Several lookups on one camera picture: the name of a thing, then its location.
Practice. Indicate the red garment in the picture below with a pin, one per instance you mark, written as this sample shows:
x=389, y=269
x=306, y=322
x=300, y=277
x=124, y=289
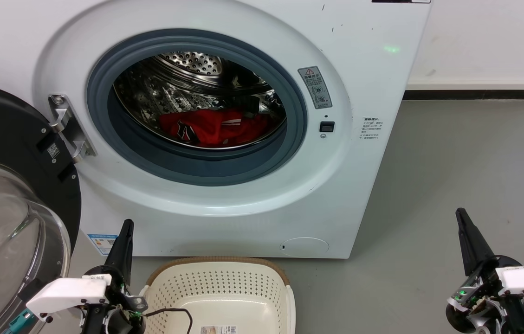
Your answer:
x=210, y=127

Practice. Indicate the grey warning sticker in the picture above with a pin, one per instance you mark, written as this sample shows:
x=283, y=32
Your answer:
x=315, y=87

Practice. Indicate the silver door hinge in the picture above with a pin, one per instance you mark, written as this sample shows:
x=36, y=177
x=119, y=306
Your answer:
x=69, y=127

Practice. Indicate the stainless steel washing machine drum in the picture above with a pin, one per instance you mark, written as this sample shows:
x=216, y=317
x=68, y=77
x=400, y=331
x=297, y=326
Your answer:
x=173, y=88

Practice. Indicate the white text sticker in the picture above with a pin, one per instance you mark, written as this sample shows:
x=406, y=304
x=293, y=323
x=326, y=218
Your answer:
x=371, y=128

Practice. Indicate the grey rubber door gasket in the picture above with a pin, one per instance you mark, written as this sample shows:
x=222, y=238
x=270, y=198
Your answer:
x=197, y=169

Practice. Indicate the black door latch slot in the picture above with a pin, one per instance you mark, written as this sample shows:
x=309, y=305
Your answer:
x=327, y=126

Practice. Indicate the white front-load washing machine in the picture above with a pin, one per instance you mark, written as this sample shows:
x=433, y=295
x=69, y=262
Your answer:
x=373, y=74

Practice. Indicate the printed barcode label sticker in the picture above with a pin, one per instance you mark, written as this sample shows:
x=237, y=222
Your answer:
x=218, y=330

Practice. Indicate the round filter cover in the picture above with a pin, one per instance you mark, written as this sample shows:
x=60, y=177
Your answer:
x=305, y=247

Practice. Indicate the white black baseboard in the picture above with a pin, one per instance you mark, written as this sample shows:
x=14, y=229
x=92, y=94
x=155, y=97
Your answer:
x=475, y=89

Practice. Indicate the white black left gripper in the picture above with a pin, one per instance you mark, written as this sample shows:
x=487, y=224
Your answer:
x=69, y=292

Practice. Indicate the washing machine glass door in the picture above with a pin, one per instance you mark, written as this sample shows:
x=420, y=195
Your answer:
x=6, y=139

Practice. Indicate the cream plastic laundry basket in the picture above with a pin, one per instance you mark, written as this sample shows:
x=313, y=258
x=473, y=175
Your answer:
x=224, y=287

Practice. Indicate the blue energy label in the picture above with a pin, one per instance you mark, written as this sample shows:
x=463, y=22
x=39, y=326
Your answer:
x=103, y=243

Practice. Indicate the white QR sticker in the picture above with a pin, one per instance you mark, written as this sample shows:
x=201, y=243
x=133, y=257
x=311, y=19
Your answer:
x=53, y=150

